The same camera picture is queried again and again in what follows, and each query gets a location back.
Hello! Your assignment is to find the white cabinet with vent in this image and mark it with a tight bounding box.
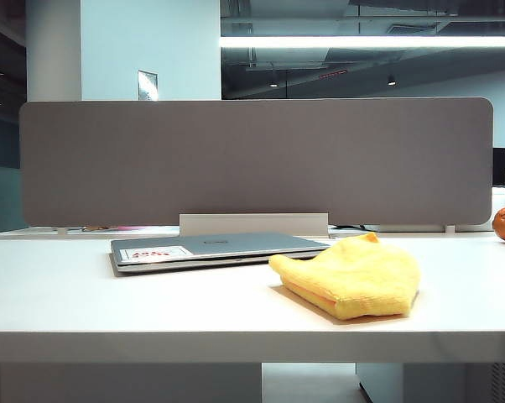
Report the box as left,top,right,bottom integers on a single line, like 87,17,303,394
356,363,505,403

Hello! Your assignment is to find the pink paper sheet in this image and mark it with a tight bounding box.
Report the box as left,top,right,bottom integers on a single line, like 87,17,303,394
82,225,154,233

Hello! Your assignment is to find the silver closed laptop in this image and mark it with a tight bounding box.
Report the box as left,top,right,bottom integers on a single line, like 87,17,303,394
110,231,333,278

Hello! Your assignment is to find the silver wall plate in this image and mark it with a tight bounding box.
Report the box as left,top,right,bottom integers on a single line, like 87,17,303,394
137,70,159,101

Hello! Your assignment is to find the grey fabric desk divider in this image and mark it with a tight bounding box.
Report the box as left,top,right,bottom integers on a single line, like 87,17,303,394
18,97,494,228

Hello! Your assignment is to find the white sticker with red print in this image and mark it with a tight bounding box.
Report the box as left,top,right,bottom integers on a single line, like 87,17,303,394
122,244,194,262

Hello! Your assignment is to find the yellow microfibre rag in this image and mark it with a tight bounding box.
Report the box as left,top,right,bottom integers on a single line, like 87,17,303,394
268,232,421,322

